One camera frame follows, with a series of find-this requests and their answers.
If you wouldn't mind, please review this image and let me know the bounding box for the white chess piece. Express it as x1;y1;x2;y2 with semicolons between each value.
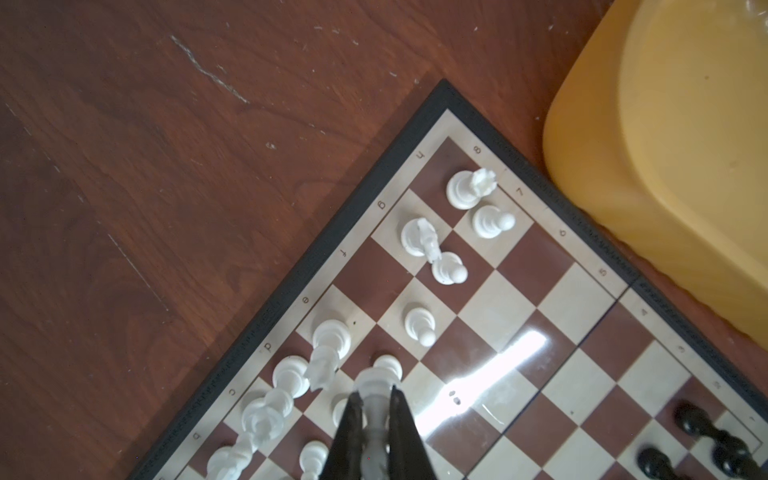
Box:
354;364;402;479

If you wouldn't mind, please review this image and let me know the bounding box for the white chess pawn on board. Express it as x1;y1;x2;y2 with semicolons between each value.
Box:
471;205;516;239

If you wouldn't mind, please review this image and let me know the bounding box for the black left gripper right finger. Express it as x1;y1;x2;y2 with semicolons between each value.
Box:
388;387;437;480

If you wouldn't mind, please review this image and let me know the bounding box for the white chess knight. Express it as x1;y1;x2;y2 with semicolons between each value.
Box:
400;217;442;264

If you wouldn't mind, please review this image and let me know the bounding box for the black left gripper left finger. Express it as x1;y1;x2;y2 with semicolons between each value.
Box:
319;392;364;480

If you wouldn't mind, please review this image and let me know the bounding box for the yellow plastic bin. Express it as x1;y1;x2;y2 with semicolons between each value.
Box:
543;1;767;345

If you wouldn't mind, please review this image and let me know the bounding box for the white chess rook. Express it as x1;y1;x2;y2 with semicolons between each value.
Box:
446;168;497;210

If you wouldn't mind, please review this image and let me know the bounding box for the folding chess board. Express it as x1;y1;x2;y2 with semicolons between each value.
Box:
132;81;767;479

